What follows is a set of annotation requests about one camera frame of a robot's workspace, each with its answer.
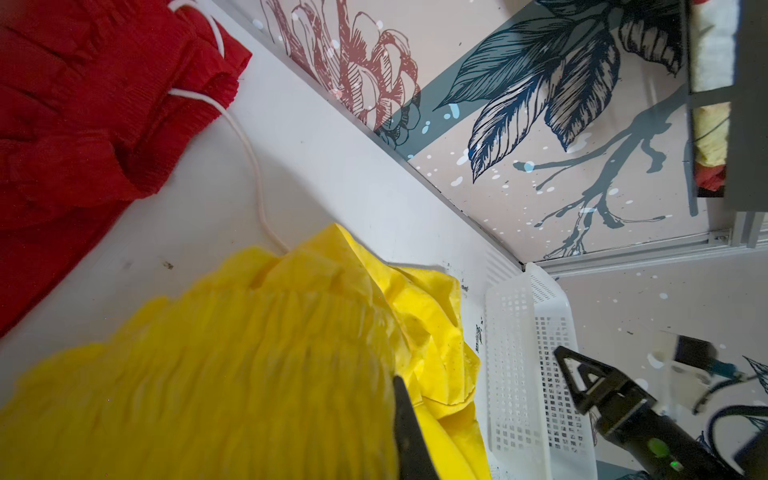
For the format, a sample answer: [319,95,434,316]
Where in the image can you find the yellow shorts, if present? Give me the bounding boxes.
[1,224,490,479]

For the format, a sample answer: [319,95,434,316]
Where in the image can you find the red shorts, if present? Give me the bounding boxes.
[1,1,251,331]

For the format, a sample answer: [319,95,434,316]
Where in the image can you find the white plastic basket tray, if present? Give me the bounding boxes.
[484,263,598,479]

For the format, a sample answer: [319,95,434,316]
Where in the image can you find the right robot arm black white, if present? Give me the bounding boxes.
[554,346,767,479]

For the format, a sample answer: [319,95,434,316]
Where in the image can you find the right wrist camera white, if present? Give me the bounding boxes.
[649,331,754,420]

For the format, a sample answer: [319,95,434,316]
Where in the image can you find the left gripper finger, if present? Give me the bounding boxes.
[393,376,439,480]

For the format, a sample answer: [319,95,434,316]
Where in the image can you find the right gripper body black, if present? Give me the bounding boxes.
[596,386,678,462]

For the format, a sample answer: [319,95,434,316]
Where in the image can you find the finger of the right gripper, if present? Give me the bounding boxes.
[553,346,630,390]
[553,347,600,415]

